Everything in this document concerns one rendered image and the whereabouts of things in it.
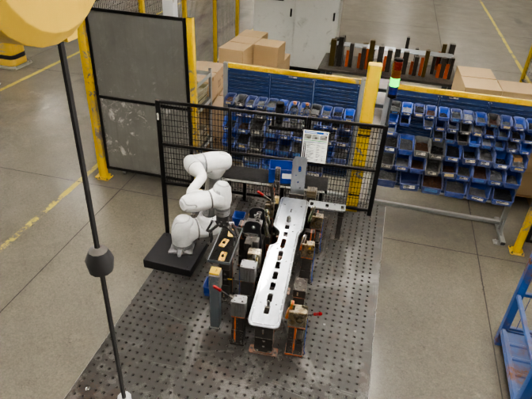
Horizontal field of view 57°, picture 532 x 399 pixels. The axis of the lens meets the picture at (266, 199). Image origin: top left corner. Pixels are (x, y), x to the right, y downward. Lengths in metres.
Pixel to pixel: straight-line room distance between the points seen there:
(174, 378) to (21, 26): 2.78
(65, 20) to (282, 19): 9.44
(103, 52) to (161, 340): 3.32
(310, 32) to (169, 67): 4.91
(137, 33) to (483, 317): 4.19
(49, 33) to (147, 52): 4.94
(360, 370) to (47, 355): 2.39
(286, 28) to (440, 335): 6.83
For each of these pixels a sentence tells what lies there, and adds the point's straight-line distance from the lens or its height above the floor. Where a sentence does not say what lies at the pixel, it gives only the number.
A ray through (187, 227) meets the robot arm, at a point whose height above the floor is 0.99.
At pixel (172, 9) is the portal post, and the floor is 1.58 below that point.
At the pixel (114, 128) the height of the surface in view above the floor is 0.69.
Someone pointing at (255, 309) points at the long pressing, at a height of 1.00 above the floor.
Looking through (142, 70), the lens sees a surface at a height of 1.41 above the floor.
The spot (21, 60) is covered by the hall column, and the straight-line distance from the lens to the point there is 10.53.
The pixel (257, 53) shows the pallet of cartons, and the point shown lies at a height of 0.92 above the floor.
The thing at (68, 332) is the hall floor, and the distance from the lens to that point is 4.38.
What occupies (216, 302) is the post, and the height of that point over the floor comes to 0.93.
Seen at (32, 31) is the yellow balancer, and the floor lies 3.02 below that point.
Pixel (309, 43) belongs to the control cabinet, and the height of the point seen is 0.58.
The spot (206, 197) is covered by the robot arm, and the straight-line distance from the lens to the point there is 2.71.
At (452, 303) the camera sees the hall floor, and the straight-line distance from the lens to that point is 4.82.
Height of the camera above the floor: 3.10
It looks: 33 degrees down
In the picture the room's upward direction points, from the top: 3 degrees clockwise
